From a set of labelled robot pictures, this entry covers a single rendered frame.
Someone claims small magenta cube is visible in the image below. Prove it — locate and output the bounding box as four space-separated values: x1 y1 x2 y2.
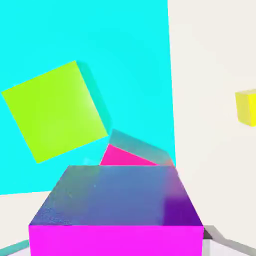
28 164 205 256

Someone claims small pink cube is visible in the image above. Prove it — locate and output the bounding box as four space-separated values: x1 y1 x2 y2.
99 128 176 167

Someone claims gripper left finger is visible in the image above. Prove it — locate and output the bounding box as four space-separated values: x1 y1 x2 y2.
0 239 31 256

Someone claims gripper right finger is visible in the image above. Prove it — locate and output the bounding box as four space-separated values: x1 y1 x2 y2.
202 224 256 256

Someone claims small lime green cube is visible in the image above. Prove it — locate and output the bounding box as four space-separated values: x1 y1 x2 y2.
1 60 113 165

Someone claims small yellow cube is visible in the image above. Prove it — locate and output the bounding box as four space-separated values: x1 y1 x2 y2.
234 88 256 128

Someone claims large cyan box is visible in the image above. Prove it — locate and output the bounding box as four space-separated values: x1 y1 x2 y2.
0 0 177 196

